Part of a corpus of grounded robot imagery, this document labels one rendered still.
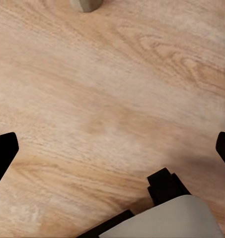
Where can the pillar candle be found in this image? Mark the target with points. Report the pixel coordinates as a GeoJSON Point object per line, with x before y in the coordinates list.
{"type": "Point", "coordinates": [86, 5]}

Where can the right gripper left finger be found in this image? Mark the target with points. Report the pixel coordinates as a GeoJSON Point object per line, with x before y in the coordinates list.
{"type": "Point", "coordinates": [8, 149]}

